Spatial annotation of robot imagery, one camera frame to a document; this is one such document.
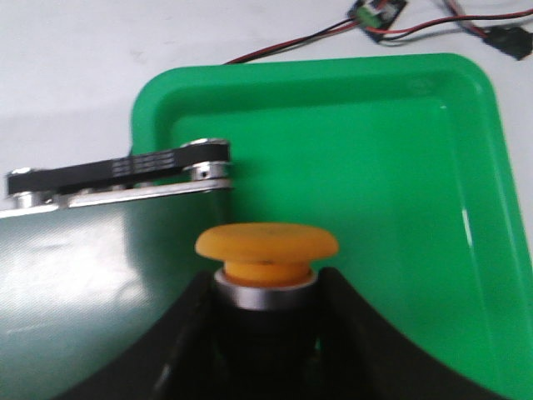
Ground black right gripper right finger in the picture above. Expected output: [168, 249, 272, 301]
[318, 267, 501, 399]

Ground small electronics controller board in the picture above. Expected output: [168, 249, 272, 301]
[346, 0, 407, 43]

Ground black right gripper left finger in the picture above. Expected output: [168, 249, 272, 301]
[56, 272, 214, 399]

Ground red and black wires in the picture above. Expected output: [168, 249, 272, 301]
[224, 10, 533, 66]

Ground green conveyor belt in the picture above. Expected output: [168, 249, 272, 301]
[1, 189, 231, 399]

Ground yellow mushroom push button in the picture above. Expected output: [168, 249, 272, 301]
[195, 222, 339, 364]

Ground black cable connector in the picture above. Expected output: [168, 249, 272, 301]
[483, 27, 532, 61]

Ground green plastic tray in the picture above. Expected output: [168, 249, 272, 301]
[131, 53, 532, 399]

